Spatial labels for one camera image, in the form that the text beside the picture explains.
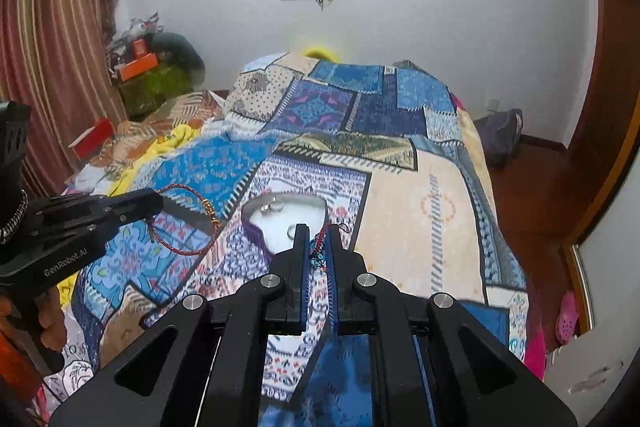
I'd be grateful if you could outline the red blue beaded bracelet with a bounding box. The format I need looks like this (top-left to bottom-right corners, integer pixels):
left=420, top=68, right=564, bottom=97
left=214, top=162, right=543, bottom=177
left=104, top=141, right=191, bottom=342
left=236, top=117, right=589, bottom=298
left=308, top=221, right=352, bottom=266

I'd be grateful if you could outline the red string bracelet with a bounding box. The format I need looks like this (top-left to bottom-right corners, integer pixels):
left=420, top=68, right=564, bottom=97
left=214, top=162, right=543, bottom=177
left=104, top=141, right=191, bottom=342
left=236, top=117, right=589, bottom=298
left=146, top=183, right=222, bottom=257

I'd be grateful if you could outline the person's hand holding gripper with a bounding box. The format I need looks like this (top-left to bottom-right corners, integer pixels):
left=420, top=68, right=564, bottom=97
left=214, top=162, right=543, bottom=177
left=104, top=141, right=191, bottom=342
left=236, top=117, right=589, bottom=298
left=0, top=286, right=68, bottom=353

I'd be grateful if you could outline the red box on bed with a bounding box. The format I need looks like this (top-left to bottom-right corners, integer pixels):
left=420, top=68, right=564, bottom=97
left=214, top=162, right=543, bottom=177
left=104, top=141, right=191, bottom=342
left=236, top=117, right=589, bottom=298
left=68, top=118, right=115, bottom=160

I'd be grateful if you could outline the purple heart-shaped tin box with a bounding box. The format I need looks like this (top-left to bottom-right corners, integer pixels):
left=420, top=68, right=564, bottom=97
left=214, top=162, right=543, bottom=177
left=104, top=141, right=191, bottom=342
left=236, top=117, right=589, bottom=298
left=241, top=192, right=329, bottom=260

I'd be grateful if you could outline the yellow cloth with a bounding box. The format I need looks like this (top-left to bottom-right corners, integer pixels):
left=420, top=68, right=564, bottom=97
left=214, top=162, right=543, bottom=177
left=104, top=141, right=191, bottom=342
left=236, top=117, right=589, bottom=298
left=106, top=124, right=201, bottom=196

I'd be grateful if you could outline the green plush pile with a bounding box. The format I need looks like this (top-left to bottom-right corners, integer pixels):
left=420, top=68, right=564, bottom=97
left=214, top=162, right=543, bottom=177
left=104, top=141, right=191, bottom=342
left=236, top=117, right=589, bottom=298
left=118, top=64, right=193, bottom=121

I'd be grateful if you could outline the patchwork patterned bedspread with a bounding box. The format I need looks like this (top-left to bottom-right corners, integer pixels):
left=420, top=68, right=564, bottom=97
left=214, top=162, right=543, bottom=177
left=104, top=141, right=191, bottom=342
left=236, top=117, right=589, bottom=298
left=69, top=51, right=532, bottom=427

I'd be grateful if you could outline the orange box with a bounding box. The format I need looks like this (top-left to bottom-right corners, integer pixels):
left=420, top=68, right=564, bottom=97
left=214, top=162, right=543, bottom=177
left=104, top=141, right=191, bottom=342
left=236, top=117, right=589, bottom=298
left=116, top=53, right=158, bottom=82

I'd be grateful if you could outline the dark bag on floor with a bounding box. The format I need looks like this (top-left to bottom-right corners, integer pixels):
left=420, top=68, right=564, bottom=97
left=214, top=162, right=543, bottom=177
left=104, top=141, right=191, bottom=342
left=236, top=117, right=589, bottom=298
left=474, top=108, right=524, bottom=167

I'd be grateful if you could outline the striped red curtain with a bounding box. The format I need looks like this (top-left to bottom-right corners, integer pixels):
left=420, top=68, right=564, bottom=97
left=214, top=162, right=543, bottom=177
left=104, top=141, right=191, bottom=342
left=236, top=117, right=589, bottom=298
left=1, top=0, right=126, bottom=198

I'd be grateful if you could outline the pink croc shoe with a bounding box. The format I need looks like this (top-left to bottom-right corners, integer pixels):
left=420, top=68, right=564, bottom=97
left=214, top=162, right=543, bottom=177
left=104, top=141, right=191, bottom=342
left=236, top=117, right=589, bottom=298
left=554, top=291, right=579, bottom=346

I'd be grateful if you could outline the brown wooden door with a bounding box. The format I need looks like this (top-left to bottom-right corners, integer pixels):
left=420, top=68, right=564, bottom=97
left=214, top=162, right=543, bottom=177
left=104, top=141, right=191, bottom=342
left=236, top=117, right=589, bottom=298
left=562, top=0, right=639, bottom=248

